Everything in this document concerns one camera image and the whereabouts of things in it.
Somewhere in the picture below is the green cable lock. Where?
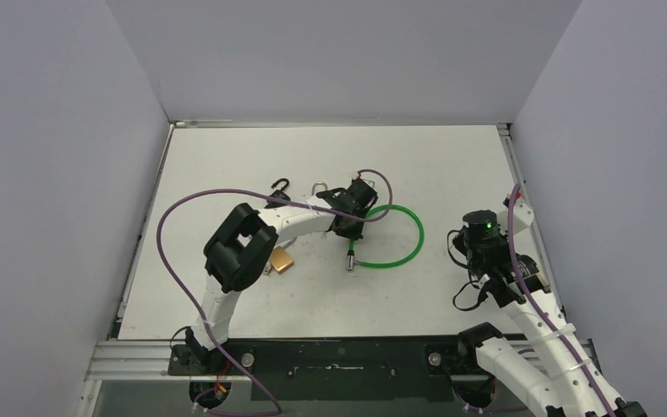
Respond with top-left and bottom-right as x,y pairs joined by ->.
346,204 -> 426,272

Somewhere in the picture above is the brass padlock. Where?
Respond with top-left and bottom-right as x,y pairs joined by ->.
311,182 -> 329,199
269,247 -> 294,274

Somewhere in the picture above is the black padlock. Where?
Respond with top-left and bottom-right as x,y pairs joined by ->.
265,177 -> 291,209

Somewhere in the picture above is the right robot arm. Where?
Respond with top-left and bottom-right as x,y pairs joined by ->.
452,202 -> 646,416

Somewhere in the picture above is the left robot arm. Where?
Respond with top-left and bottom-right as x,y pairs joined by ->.
185,177 -> 378,374

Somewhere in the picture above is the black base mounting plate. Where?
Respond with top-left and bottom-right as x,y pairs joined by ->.
163,336 -> 542,404

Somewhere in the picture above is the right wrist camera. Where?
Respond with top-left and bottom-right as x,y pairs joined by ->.
498,192 -> 535,235

